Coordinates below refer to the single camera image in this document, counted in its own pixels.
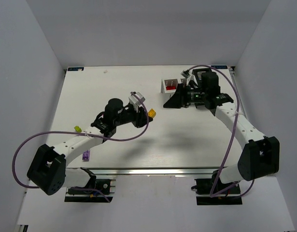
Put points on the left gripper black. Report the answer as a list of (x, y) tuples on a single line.
[(137, 116)]

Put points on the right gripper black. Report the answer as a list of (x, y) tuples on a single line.
[(184, 95)]

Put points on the orange yellow lego brick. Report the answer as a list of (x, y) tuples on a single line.
[(152, 113)]

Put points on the red lego brick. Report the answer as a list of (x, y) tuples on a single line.
[(168, 88)]

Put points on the purple lego brick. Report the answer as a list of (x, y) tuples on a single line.
[(86, 156)]

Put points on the small green lego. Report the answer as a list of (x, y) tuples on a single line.
[(77, 129)]

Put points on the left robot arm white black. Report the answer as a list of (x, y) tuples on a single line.
[(49, 171)]

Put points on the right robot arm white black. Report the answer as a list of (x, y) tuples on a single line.
[(260, 154)]

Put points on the white double bin container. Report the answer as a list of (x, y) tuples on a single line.
[(166, 95)]

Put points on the black double bin container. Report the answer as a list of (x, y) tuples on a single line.
[(203, 76)]

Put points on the blue label right corner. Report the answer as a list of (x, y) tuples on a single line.
[(219, 66)]

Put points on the blue label corner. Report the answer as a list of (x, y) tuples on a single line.
[(219, 66), (75, 69)]

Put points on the blue label left corner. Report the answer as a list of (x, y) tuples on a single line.
[(75, 69)]

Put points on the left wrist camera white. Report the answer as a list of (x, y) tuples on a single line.
[(136, 99)]

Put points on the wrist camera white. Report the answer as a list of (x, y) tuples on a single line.
[(188, 76), (136, 99)]

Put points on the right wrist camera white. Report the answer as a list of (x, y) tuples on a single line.
[(188, 76)]

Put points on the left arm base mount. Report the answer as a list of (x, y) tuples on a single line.
[(95, 187)]

